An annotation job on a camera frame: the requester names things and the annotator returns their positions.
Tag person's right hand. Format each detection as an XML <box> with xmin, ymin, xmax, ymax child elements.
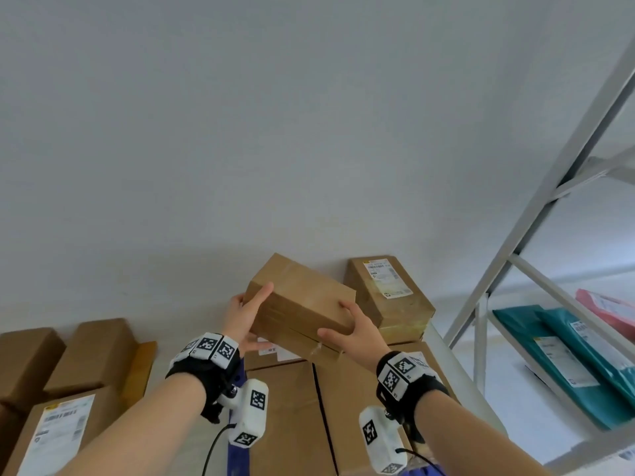
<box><xmin>317</xmin><ymin>299</ymin><xmax>392</xmax><ymax>375</ymax></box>

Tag person's left hand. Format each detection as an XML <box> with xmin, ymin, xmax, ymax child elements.
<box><xmin>220</xmin><ymin>282</ymin><xmax>275</xmax><ymax>358</ymax></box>

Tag taped labelled brown parcel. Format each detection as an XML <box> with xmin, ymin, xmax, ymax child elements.
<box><xmin>345</xmin><ymin>256</ymin><xmax>437</xmax><ymax>329</ymax></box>

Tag wide plain brown parcel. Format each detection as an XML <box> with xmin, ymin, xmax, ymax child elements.
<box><xmin>243</xmin><ymin>252</ymin><xmax>357</xmax><ymax>368</ymax></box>

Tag blue perforated plastic pallet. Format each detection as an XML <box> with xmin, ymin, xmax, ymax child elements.
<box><xmin>227</xmin><ymin>364</ymin><xmax>447</xmax><ymax>476</ymax></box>

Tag pile of brown cardboard parcels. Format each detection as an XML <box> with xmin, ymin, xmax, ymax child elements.
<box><xmin>0</xmin><ymin>317</ymin><xmax>138</xmax><ymax>476</ymax></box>

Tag person's right forearm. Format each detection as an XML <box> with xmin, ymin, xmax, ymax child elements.
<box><xmin>411</xmin><ymin>391</ymin><xmax>552</xmax><ymax>476</ymax></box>

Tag person's left forearm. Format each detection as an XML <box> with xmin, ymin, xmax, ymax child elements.
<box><xmin>54</xmin><ymin>374</ymin><xmax>207</xmax><ymax>476</ymax></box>

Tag black wristband with marker tags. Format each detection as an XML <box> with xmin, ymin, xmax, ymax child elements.
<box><xmin>375</xmin><ymin>350</ymin><xmax>451</xmax><ymax>444</ymax></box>
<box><xmin>165</xmin><ymin>333</ymin><xmax>241</xmax><ymax>424</ymax></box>

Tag orange wooden table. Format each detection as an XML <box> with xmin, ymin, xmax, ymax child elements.
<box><xmin>121</xmin><ymin>340</ymin><xmax>159</xmax><ymax>410</ymax></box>

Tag white low table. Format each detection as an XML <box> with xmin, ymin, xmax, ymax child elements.
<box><xmin>144</xmin><ymin>319</ymin><xmax>509</xmax><ymax>476</ymax></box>

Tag teal mailer bag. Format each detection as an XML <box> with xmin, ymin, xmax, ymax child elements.
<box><xmin>492</xmin><ymin>305</ymin><xmax>635</xmax><ymax>432</ymax></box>
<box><xmin>535</xmin><ymin>307</ymin><xmax>635</xmax><ymax>407</ymax></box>

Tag grey metal shelf rack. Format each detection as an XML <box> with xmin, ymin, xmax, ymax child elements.
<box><xmin>443</xmin><ymin>36</ymin><xmax>635</xmax><ymax>476</ymax></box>

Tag pink mailer bag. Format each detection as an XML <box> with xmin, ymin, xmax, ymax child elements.
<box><xmin>575</xmin><ymin>288</ymin><xmax>635</xmax><ymax>342</ymax></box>

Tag white marker-tagged wrist camera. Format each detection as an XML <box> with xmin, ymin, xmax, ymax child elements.
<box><xmin>218</xmin><ymin>379</ymin><xmax>270</xmax><ymax>450</ymax></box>
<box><xmin>359</xmin><ymin>405</ymin><xmax>409</xmax><ymax>475</ymax></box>

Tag black camera cable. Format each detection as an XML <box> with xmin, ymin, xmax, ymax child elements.
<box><xmin>200</xmin><ymin>423</ymin><xmax>237</xmax><ymax>476</ymax></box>
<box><xmin>396</xmin><ymin>448</ymin><xmax>447</xmax><ymax>476</ymax></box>

